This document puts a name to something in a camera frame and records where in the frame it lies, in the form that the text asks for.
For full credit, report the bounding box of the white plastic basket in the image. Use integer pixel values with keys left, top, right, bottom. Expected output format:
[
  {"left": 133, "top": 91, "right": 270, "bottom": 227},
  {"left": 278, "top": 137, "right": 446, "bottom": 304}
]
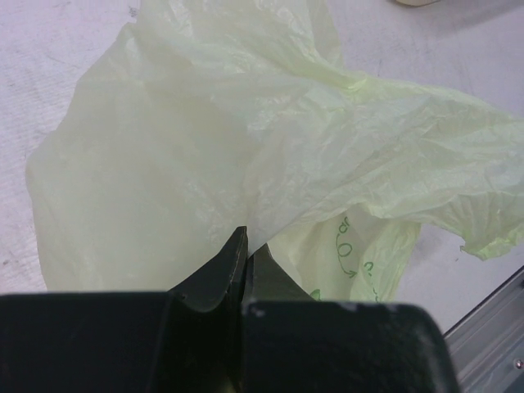
[{"left": 396, "top": 0, "right": 439, "bottom": 7}]

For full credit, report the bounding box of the light green fruit bag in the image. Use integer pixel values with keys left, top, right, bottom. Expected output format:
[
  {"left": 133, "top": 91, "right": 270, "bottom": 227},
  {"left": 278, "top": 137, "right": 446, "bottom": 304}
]
[{"left": 26, "top": 1, "right": 523, "bottom": 301}]

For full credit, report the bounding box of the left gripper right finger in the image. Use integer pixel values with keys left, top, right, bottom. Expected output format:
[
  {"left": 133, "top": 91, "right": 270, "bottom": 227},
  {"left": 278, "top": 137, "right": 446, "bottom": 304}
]
[{"left": 242, "top": 246, "right": 460, "bottom": 392}]

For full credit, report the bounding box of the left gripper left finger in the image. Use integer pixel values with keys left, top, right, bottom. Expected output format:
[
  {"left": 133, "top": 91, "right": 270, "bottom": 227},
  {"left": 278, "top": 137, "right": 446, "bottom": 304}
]
[{"left": 1, "top": 227, "right": 248, "bottom": 392}]

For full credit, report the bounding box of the aluminium mounting rail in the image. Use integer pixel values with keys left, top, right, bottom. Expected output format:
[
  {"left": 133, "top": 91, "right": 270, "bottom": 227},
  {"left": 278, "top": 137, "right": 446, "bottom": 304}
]
[{"left": 445, "top": 269, "right": 524, "bottom": 393}]

